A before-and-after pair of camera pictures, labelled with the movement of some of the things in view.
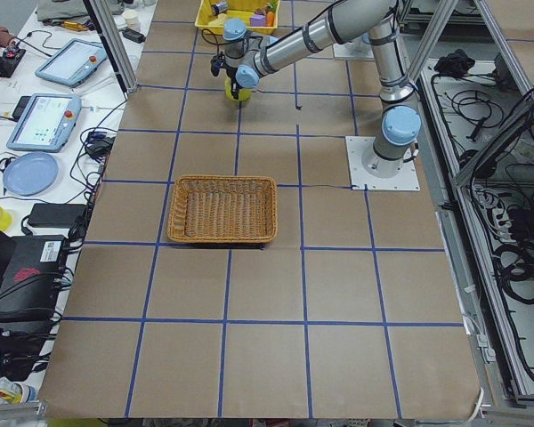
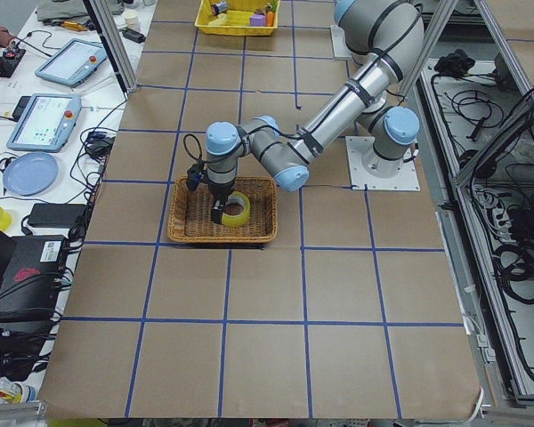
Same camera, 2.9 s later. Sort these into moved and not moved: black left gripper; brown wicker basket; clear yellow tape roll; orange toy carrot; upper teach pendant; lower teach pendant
Moved: black left gripper; clear yellow tape roll
Not moved: lower teach pendant; orange toy carrot; brown wicker basket; upper teach pendant
